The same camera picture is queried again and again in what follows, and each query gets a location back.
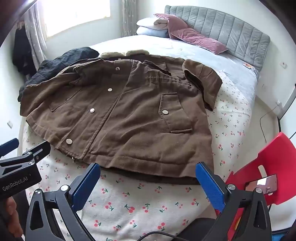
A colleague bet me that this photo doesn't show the white folded blanket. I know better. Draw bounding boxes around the white folded blanket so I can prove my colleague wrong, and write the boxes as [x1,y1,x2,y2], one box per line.
[136,18,170,31]

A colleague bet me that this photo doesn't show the black quilted duvet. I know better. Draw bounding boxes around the black quilted duvet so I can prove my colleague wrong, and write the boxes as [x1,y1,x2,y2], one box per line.
[18,47,100,102]

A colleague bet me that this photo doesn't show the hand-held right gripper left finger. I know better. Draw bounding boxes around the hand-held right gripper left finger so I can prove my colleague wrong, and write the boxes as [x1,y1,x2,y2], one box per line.
[24,163,101,241]

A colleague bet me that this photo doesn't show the cherry print blanket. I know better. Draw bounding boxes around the cherry print blanket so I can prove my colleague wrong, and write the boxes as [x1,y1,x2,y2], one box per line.
[20,70,252,241]

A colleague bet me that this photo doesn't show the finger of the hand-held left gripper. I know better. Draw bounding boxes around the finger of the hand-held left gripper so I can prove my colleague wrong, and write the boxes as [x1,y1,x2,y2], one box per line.
[0,138,19,160]
[0,140,51,178]

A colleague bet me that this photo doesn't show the window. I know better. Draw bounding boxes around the window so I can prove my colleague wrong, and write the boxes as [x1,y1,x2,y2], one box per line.
[38,0,124,39]

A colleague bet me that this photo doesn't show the brown jacket with fur collar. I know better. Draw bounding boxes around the brown jacket with fur collar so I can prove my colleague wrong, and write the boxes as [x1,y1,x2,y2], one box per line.
[20,50,223,180]

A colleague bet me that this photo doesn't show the dark hanging clothes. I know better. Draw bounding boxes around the dark hanging clothes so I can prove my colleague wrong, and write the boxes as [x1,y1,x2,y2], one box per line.
[12,25,36,76]

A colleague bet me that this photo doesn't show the thin black floor cable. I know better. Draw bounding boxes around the thin black floor cable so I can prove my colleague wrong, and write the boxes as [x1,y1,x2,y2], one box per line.
[259,103,281,144]

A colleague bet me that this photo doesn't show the patterned grey curtain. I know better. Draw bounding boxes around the patterned grey curtain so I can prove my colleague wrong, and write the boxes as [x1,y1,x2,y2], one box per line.
[121,0,139,37]
[24,2,48,64]

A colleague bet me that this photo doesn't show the bed with grey sheet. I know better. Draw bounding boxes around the bed with grey sheet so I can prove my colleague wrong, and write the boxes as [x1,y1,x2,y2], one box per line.
[18,34,259,241]

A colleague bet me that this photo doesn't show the person's left hand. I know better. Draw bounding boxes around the person's left hand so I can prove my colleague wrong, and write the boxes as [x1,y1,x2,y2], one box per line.
[0,198,23,241]

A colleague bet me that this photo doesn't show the grey padded headboard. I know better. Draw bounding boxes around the grey padded headboard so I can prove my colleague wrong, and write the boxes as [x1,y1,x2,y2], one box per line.
[164,5,271,72]

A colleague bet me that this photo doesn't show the smartphone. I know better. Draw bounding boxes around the smartphone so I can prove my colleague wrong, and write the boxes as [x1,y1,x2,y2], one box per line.
[245,174,277,194]

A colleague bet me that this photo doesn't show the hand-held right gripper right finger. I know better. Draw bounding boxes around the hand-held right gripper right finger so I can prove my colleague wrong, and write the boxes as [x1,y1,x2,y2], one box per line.
[196,162,273,241]

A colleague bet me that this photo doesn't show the red plastic chair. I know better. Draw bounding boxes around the red plastic chair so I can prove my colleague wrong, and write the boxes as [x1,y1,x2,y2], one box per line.
[214,132,296,241]

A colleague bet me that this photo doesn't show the light blue pillow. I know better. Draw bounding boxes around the light blue pillow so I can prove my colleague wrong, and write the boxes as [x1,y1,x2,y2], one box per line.
[136,27,170,39]

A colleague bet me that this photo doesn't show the square pink velvet pillow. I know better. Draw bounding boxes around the square pink velvet pillow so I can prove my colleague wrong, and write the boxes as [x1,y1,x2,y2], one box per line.
[154,13,188,40]

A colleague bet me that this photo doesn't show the long pink velvet pillow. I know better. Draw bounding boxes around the long pink velvet pillow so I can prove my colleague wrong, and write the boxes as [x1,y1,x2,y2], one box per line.
[171,28,229,55]

